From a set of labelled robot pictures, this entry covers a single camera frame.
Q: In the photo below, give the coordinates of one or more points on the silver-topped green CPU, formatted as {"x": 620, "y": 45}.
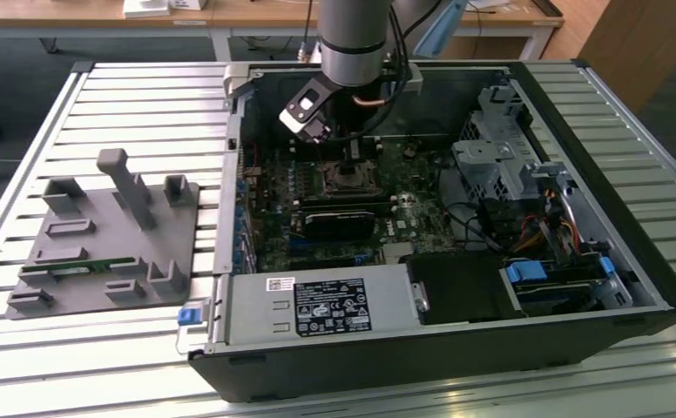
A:
{"x": 357, "y": 182}

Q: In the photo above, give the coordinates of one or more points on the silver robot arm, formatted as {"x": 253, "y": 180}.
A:
{"x": 350, "y": 35}

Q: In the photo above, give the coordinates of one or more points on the CPU socket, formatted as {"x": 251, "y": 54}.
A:
{"x": 327, "y": 192}

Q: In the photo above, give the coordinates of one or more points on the black graphics card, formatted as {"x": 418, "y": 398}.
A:
{"x": 338, "y": 224}

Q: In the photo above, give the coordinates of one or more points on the green motherboard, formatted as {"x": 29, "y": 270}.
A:
{"x": 420, "y": 217}

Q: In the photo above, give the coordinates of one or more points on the perforated metal drive cage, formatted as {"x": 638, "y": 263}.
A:
{"x": 490, "y": 165}

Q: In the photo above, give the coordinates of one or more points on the silver finned heatsink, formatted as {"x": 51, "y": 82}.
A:
{"x": 400, "y": 253}

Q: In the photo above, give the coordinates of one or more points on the white box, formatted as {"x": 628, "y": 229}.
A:
{"x": 187, "y": 4}
{"x": 147, "y": 8}

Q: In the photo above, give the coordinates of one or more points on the blue disk carrier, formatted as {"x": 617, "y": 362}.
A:
{"x": 525, "y": 272}

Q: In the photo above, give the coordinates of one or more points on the silver power supply unit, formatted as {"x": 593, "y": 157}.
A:
{"x": 257, "y": 313}

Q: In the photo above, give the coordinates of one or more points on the wooden cabinet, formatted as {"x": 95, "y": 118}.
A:
{"x": 634, "y": 43}

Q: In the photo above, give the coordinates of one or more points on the blue case latch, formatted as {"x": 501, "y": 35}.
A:
{"x": 190, "y": 315}

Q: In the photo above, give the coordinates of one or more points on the green RAM stick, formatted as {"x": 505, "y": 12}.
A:
{"x": 111, "y": 264}

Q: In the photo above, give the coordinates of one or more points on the wooden desk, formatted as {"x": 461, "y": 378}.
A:
{"x": 83, "y": 19}

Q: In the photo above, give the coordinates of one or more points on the small blue clip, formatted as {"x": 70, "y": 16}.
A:
{"x": 606, "y": 266}

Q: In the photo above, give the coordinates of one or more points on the grey parts rack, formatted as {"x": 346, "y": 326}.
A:
{"x": 111, "y": 287}

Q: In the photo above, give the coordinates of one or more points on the black and silver PC case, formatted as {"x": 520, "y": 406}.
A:
{"x": 373, "y": 370}

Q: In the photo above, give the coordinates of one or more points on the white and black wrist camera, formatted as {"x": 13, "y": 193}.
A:
{"x": 306, "y": 109}

